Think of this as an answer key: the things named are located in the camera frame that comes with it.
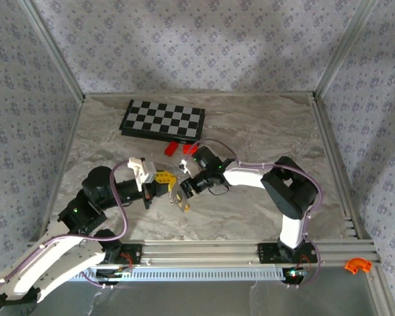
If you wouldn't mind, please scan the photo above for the black and grey folding chessboard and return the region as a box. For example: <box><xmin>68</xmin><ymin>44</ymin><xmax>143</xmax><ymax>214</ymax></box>
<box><xmin>120</xmin><ymin>99</ymin><xmax>206</xmax><ymax>145</ymax></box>

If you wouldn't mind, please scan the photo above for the aluminium frame post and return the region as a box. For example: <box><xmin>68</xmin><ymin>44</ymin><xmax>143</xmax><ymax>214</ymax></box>
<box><xmin>19</xmin><ymin>0</ymin><xmax>86</xmax><ymax>101</ymax></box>
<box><xmin>314</xmin><ymin>0</ymin><xmax>381</xmax><ymax>98</ymax></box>

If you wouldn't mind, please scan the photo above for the thin black cable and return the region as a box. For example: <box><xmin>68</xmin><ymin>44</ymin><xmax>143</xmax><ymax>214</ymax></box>
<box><xmin>206</xmin><ymin>184</ymin><xmax>230</xmax><ymax>196</ymax></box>

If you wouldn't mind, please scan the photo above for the grey metal sheet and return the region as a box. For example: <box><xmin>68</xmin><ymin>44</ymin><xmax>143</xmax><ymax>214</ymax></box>
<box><xmin>22</xmin><ymin>267</ymin><xmax>391</xmax><ymax>316</ymax></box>

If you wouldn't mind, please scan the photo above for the thin aluminium table edge rail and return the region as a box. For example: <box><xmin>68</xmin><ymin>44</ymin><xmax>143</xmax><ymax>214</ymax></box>
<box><xmin>39</xmin><ymin>97</ymin><xmax>86</xmax><ymax>238</ymax></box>
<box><xmin>84</xmin><ymin>92</ymin><xmax>317</xmax><ymax>98</ymax></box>

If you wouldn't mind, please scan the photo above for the wide aluminium table side rail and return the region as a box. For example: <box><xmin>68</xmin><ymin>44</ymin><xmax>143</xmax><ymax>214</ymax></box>
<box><xmin>311</xmin><ymin>93</ymin><xmax>382</xmax><ymax>244</ymax></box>

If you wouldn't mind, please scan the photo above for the white slotted cable duct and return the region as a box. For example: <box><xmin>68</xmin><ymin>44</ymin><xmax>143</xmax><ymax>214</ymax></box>
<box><xmin>68</xmin><ymin>266</ymin><xmax>292</xmax><ymax>282</ymax></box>

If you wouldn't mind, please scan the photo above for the small controller circuit board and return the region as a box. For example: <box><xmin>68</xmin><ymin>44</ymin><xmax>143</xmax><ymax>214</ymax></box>
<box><xmin>95</xmin><ymin>268</ymin><xmax>132</xmax><ymax>280</ymax></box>
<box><xmin>284</xmin><ymin>268</ymin><xmax>306</xmax><ymax>280</ymax></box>

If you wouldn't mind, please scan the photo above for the purple cable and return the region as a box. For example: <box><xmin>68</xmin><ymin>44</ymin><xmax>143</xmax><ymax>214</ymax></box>
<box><xmin>0</xmin><ymin>161</ymin><xmax>132</xmax><ymax>297</ymax></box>
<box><xmin>187</xmin><ymin>138</ymin><xmax>324</xmax><ymax>290</ymax></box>

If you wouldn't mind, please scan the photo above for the long aluminium base rail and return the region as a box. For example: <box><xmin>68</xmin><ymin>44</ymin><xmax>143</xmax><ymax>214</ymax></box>
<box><xmin>28</xmin><ymin>239</ymin><xmax>382</xmax><ymax>268</ymax></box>

